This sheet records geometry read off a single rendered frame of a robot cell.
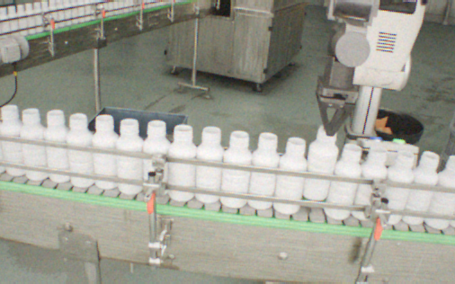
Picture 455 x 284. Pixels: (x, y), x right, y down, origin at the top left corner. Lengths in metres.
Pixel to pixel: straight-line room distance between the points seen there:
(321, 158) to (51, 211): 0.62
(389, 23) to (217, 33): 3.43
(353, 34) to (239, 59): 3.97
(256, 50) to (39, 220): 3.74
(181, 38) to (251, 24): 0.86
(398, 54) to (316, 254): 0.75
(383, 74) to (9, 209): 1.17
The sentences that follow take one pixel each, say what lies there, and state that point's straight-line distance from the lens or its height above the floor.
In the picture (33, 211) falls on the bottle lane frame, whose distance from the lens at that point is 1.07.
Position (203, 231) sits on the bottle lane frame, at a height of 0.95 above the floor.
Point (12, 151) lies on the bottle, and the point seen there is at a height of 1.07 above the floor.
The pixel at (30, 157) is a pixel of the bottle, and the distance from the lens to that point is 1.02.
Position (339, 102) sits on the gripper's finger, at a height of 1.28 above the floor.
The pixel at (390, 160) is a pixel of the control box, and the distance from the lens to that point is 1.07.
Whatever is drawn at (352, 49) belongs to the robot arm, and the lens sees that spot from 0.71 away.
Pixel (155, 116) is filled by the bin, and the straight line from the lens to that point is 1.53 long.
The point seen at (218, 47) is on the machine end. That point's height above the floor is 0.43.
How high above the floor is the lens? 1.53
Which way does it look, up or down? 26 degrees down
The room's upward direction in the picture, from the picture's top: 5 degrees clockwise
